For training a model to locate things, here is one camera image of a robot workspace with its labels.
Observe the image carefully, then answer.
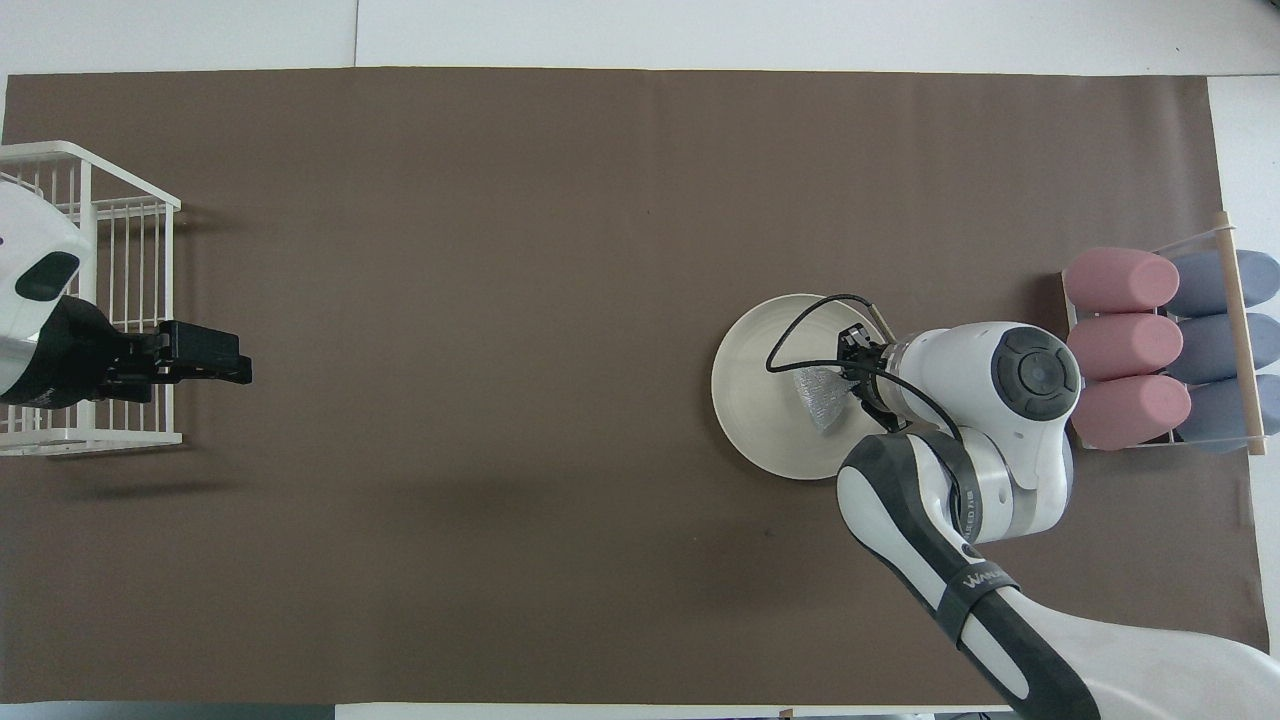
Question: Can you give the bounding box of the brown table mat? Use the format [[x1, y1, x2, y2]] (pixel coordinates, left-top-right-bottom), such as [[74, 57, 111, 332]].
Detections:
[[0, 67, 1271, 706]]

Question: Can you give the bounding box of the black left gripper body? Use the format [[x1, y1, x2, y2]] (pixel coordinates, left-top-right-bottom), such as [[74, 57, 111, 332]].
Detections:
[[0, 297, 161, 409]]

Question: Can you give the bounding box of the white wire dish rack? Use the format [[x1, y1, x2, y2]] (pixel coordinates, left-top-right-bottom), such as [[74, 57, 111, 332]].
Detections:
[[0, 141, 184, 456]]

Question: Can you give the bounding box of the pink plastic cup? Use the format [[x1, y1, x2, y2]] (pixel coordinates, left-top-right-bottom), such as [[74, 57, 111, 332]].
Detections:
[[1070, 375, 1193, 451], [1066, 313, 1184, 381], [1063, 248, 1181, 313]]

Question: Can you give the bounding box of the cream round plate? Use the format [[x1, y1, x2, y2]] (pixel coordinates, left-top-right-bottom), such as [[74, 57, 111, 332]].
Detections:
[[711, 293, 898, 481]]

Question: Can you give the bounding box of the cup rack with wooden bar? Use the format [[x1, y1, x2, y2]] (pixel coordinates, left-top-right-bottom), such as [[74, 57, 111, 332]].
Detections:
[[1060, 210, 1269, 458]]

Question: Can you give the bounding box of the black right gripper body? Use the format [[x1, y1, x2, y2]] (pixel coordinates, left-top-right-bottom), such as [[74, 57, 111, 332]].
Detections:
[[838, 325, 909, 433]]

